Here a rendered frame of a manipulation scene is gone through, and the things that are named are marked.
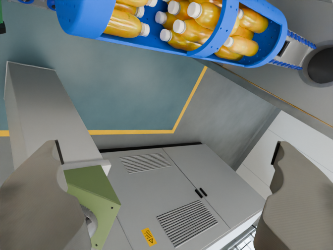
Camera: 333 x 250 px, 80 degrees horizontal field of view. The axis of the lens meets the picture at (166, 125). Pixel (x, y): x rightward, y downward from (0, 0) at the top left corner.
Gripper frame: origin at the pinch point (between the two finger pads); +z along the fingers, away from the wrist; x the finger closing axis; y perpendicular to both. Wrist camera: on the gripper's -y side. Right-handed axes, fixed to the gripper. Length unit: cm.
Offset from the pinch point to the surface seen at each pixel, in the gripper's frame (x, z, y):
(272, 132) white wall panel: 273, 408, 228
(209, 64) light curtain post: 45, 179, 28
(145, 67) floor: -16, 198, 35
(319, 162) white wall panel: 334, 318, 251
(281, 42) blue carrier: 53, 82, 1
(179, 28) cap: 5, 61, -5
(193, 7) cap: 9, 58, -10
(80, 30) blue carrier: -18.9, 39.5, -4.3
